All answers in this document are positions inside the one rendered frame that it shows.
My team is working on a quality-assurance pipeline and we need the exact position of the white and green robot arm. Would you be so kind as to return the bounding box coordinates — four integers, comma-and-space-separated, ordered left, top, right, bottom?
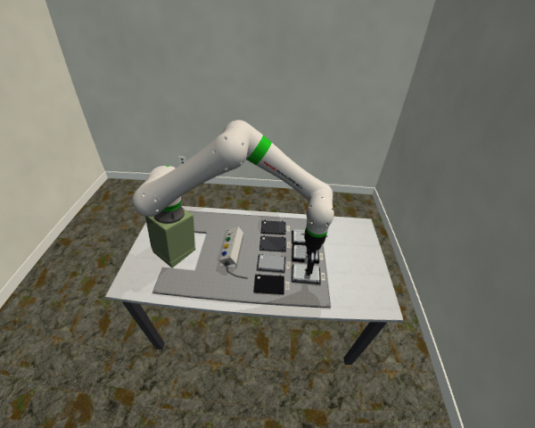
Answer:
133, 120, 334, 246

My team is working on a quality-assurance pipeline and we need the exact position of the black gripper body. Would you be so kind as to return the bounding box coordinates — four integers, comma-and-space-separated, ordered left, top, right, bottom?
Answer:
305, 241, 322, 256

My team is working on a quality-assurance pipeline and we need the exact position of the cream button panel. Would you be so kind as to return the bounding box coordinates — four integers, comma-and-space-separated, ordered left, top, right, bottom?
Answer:
219, 226, 248, 279

